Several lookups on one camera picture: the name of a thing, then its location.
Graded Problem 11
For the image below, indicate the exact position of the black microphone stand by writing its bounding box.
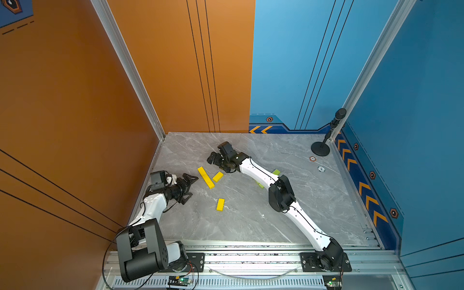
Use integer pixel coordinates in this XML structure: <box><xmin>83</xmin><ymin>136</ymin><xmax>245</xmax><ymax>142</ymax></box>
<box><xmin>311</xmin><ymin>108</ymin><xmax>347</xmax><ymax>157</ymax></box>

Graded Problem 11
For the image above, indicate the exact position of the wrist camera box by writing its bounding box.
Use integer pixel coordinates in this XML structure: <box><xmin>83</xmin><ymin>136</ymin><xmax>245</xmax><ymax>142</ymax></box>
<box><xmin>217</xmin><ymin>141</ymin><xmax>238</xmax><ymax>160</ymax></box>
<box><xmin>147</xmin><ymin>170</ymin><xmax>177</xmax><ymax>193</ymax></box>

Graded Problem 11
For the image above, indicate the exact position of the green circuit board left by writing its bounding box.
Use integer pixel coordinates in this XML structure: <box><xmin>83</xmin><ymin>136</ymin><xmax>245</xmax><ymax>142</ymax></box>
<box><xmin>167</xmin><ymin>276</ymin><xmax>193</xmax><ymax>288</ymax></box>

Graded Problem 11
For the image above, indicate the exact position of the aluminium front rail frame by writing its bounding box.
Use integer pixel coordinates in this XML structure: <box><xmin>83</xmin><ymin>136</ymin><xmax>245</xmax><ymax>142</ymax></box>
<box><xmin>95</xmin><ymin>239</ymin><xmax>414</xmax><ymax>290</ymax></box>

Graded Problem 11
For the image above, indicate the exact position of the yellow long block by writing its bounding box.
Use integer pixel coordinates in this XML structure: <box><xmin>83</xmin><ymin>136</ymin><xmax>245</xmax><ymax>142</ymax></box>
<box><xmin>198</xmin><ymin>167</ymin><xmax>207</xmax><ymax>176</ymax></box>
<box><xmin>213</xmin><ymin>172</ymin><xmax>224</xmax><ymax>182</ymax></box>
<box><xmin>202</xmin><ymin>175</ymin><xmax>212</xmax><ymax>184</ymax></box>
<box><xmin>216</xmin><ymin>198</ymin><xmax>225</xmax><ymax>211</ymax></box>

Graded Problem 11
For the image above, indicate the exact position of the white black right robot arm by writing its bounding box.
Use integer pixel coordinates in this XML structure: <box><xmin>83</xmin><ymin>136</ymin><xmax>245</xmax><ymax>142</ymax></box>
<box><xmin>207</xmin><ymin>152</ymin><xmax>344</xmax><ymax>271</ymax></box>

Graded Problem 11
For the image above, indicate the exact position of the green circuit board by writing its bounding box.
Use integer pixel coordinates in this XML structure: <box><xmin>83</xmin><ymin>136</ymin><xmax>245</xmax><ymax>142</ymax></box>
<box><xmin>167</xmin><ymin>276</ymin><xmax>193</xmax><ymax>288</ymax></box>
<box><xmin>323</xmin><ymin>275</ymin><xmax>343</xmax><ymax>290</ymax></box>

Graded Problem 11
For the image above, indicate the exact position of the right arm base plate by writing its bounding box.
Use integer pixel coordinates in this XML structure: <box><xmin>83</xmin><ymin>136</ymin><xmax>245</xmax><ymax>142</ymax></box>
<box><xmin>299</xmin><ymin>252</ymin><xmax>352</xmax><ymax>273</ymax></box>

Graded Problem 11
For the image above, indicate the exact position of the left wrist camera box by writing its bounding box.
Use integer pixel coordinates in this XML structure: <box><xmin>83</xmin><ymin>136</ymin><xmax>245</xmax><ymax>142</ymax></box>
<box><xmin>147</xmin><ymin>170</ymin><xmax>177</xmax><ymax>193</ymax></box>

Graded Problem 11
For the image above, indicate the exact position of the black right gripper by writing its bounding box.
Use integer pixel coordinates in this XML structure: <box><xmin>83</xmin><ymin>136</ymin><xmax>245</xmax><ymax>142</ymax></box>
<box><xmin>205</xmin><ymin>152</ymin><xmax>230</xmax><ymax>172</ymax></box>

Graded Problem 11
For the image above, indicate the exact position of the green circuit board right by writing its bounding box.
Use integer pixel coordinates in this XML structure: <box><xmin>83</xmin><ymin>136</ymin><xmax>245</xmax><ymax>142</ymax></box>
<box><xmin>323</xmin><ymin>275</ymin><xmax>343</xmax><ymax>290</ymax></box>

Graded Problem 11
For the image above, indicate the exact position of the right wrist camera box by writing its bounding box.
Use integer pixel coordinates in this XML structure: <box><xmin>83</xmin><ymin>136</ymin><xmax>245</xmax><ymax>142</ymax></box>
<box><xmin>217</xmin><ymin>141</ymin><xmax>238</xmax><ymax>160</ymax></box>

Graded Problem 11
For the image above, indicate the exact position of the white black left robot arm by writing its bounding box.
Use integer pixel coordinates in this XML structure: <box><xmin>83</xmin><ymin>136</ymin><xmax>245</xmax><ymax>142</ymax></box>
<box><xmin>112</xmin><ymin>170</ymin><xmax>198</xmax><ymax>283</ymax></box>

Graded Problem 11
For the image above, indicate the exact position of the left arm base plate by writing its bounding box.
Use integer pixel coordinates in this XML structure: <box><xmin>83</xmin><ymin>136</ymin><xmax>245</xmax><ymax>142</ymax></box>
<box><xmin>163</xmin><ymin>253</ymin><xmax>205</xmax><ymax>273</ymax></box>

